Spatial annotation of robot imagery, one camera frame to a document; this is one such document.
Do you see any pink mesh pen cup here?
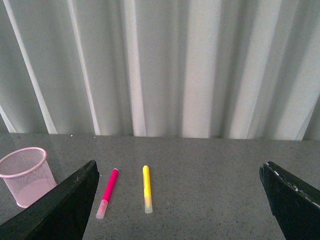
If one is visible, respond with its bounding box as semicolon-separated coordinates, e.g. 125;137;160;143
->
0;147;57;209

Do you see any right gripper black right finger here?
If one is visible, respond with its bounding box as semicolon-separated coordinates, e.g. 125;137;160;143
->
259;161;320;240

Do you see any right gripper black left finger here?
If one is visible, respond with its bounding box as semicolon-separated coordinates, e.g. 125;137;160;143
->
0;160;99;240

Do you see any yellow highlighter pen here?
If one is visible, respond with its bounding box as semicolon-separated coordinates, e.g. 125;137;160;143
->
142;165;153;214

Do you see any pink highlighter pen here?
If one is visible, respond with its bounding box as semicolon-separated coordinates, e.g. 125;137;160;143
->
95;168;119;220

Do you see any white pleated curtain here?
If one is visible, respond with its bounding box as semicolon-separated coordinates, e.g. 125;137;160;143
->
0;0;320;141

